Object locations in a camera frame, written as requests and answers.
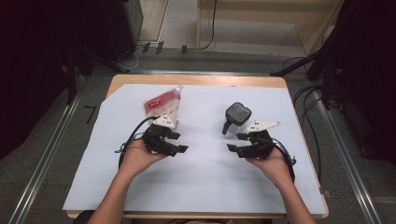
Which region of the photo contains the light blue table mat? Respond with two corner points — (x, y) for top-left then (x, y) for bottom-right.
(63, 83), (327, 216)

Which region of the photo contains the left hand-held gripper cable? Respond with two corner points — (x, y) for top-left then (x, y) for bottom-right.
(114, 116), (157, 169)

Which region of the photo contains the white floor cable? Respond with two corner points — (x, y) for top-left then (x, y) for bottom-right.
(119, 44), (148, 71)

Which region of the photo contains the right hand-held gripper cable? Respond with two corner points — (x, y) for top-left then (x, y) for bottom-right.
(268, 136), (297, 183)

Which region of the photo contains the red and white spout pouch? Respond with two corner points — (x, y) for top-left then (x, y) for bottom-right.
(142, 85), (184, 131)

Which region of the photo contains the dark cabinet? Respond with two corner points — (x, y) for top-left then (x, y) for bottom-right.
(102, 0), (145, 63)

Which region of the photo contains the hanging black cable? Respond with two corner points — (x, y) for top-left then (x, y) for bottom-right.
(199, 0), (219, 51)

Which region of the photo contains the light wooden shelf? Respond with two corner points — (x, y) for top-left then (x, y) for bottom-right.
(195, 0), (344, 56)

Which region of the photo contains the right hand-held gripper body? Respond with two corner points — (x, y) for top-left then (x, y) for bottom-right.
(246, 119), (283, 161)

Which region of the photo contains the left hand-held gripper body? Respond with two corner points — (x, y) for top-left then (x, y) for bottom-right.
(141, 114), (177, 156)

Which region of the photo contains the black tripod stand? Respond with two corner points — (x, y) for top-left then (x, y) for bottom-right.
(269, 46), (344, 110)

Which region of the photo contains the dark curtain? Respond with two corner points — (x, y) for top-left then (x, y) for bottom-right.
(322, 0), (396, 166)
(0, 0), (105, 161)

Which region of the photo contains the metal floor rail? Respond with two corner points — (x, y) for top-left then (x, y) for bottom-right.
(7, 89), (86, 224)
(312, 89), (383, 224)

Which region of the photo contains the person's right hand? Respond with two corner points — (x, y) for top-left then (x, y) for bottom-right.
(245, 148), (294, 190)

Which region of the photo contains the wooden table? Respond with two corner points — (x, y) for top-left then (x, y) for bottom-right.
(66, 74), (330, 219)

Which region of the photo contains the hand-held gripper cable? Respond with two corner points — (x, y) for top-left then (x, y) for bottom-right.
(268, 136), (297, 183)
(114, 116), (157, 169)

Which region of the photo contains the person's dark clothing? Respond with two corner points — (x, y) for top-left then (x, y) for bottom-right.
(73, 210), (96, 224)

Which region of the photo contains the black floor cable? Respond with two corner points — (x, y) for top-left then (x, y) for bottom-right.
(282, 56), (312, 71)
(292, 85), (324, 185)

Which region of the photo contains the person's left hand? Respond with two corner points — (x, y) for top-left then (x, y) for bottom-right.
(119, 139), (169, 180)

